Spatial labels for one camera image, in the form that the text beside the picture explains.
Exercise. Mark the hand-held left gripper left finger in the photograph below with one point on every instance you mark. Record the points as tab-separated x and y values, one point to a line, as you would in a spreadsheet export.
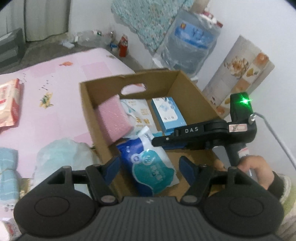
112	169

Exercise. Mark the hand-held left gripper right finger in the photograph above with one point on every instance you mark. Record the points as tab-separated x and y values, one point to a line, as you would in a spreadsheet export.
187	170

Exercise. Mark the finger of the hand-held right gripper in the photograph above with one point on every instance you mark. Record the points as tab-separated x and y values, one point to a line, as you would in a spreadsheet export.
180	138

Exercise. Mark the blue white carton box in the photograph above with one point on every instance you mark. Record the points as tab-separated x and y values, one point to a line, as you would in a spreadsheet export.
166	115

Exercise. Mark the blue wet wipes pack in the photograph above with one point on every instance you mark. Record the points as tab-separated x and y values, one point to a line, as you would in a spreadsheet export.
150	166

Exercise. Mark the white tissue pack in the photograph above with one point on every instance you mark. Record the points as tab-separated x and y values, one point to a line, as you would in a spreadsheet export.
141	113

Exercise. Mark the pink sponge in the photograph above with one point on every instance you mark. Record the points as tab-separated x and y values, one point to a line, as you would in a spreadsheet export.
113	118

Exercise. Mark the brown cardboard box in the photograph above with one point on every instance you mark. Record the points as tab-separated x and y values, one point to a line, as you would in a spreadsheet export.
185	85

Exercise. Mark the light blue towel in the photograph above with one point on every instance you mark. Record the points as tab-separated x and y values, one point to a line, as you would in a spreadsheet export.
8	173

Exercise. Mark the person's right hand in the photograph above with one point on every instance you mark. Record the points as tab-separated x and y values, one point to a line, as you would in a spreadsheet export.
259	166

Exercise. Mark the white plastic bag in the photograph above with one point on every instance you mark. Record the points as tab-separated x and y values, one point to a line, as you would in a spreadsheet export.
64	153

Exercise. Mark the floral patterned roll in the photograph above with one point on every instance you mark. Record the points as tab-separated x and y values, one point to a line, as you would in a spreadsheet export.
242	64

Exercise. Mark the pink checked bed sheet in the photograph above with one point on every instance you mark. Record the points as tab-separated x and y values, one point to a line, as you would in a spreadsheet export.
57	104

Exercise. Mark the bagged blue water jug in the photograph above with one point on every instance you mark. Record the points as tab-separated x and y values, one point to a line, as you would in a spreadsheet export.
189	46

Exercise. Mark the red bottle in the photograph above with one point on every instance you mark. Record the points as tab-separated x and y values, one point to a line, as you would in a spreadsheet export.
123	48

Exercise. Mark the red pink wipes pack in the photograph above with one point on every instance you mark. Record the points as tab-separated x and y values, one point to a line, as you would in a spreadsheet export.
9	104

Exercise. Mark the teal floral cloth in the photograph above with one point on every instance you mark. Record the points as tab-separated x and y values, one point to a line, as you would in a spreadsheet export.
143	18

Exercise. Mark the crumpled clear plastic bottle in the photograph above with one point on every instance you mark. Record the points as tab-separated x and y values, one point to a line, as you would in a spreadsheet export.
92	37

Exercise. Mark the dark grey furniture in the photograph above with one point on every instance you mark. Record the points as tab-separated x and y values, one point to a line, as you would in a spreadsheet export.
11	48

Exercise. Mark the grey curtain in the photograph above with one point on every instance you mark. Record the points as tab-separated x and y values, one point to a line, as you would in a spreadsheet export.
46	18

